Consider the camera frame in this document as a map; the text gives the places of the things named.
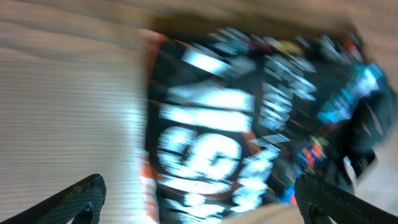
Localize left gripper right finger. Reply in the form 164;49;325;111
294;174;397;224

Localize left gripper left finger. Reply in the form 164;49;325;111
1;174;106;224

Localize black orange-patterned jersey shirt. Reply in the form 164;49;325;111
142;27;397;223

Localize folded khaki shorts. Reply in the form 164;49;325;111
221;203;304;224

